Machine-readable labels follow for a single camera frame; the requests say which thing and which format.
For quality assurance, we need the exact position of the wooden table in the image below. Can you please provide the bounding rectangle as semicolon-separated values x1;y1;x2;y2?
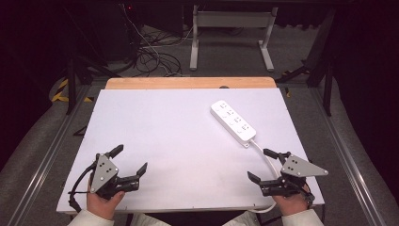
104;76;278;90

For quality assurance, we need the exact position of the white floor cable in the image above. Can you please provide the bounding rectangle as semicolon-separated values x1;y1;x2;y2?
120;3;196;78

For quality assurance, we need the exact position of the yellow black hazard tape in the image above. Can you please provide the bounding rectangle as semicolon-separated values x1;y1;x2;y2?
51;78;95;104

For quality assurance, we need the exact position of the black metal stand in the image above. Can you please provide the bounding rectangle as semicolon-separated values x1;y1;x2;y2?
275;8;336;118
63;6;122;116

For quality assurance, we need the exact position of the white metal desk frame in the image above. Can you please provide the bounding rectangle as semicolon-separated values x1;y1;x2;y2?
188;4;279;73

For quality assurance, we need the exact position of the aluminium floor rail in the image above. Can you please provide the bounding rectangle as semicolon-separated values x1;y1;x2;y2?
308;87;389;226
6;85;92;226

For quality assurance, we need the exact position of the white board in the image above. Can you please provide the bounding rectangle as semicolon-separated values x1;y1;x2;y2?
56;87;326;216

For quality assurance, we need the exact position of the tangle of black floor cables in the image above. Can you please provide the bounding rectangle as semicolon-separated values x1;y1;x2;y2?
132;27;184;78

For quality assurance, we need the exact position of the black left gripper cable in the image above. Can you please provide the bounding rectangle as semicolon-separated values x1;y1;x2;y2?
68;161;97;214

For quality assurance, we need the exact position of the person's right hand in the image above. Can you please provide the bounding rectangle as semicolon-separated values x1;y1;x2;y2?
271;184;311;218

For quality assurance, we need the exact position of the black cabinet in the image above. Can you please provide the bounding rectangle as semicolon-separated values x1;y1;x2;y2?
67;2;143;63

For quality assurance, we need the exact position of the white power strip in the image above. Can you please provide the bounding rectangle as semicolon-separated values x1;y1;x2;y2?
210;99;258;149

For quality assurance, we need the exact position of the white power strip cable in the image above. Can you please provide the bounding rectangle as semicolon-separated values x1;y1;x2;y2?
248;139;281;215

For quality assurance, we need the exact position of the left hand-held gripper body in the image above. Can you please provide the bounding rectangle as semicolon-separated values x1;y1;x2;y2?
89;153;127;202

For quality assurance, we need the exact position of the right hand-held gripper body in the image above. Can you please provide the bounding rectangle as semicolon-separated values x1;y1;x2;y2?
279;153;329;198

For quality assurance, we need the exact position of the person's left hand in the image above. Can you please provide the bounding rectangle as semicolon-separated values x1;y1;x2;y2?
86;175;126;221

